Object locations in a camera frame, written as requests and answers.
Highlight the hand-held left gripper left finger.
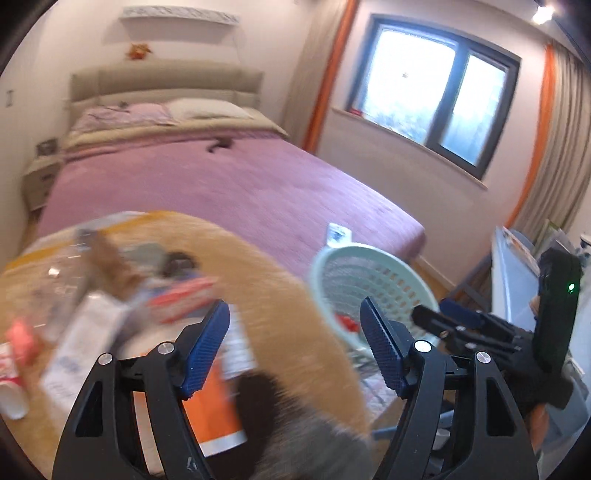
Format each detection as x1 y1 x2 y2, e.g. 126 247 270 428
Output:
51 300 230 480

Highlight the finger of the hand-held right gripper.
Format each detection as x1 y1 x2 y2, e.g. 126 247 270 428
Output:
411 305 520 361
438 298 537 343

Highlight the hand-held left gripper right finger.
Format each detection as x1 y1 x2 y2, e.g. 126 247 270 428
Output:
359 296 539 480

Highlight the light green plastic basket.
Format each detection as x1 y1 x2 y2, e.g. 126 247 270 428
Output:
308 244 442 370

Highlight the person's right hand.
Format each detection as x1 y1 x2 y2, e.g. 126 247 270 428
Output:
502 340 574 411

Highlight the white paper sheet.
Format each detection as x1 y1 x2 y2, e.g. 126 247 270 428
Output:
221 304 258 380

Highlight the red white snack packet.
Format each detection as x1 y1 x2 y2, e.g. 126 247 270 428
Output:
147 276 221 325

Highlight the light blue board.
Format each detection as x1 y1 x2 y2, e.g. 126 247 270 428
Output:
490 225 543 326

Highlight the orange white packet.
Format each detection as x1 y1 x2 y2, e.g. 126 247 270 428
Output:
181 355 249 457

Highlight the dark brown cloth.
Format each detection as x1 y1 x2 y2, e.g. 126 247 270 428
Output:
235 373 296 467

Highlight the dark crumpled wrapper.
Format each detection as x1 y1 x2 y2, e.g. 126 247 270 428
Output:
161 250 200 278

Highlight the grey fuzzy cloth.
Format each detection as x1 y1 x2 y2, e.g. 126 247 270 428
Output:
252 399 374 480

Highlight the brown paper wrapper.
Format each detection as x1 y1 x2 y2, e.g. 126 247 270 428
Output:
87 230 141 303

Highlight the white carton box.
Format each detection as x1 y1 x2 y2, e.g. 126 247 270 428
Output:
39 291 132 414

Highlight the small white card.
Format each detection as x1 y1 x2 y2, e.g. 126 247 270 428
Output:
325 222 353 247

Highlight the clear plastic bottle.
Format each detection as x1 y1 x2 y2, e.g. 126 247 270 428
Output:
25 226 109 337

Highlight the purple bedspread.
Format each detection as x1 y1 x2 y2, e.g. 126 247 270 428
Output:
36 131 426 280

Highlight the beige orange curtain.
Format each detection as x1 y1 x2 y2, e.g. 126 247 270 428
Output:
504 42 591 243
281 0 361 155

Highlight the pink wrapper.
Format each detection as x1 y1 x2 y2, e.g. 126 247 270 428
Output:
4 318 42 366

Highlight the red white paper cup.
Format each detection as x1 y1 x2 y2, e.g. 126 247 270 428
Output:
0 344 32 422

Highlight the dark framed window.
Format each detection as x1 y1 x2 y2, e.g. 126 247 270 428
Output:
346 14 522 182

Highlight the white nightstand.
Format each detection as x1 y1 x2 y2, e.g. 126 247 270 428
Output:
23 154 64 212

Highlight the beige pillow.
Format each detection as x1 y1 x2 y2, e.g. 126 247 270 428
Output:
165 97 254 121

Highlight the pink pillow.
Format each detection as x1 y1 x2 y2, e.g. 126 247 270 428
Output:
73 102 178 136

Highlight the bed with beige headboard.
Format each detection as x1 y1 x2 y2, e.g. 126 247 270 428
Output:
34 65 426 282

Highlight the orange plush toy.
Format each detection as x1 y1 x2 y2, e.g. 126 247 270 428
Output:
124 42 154 62

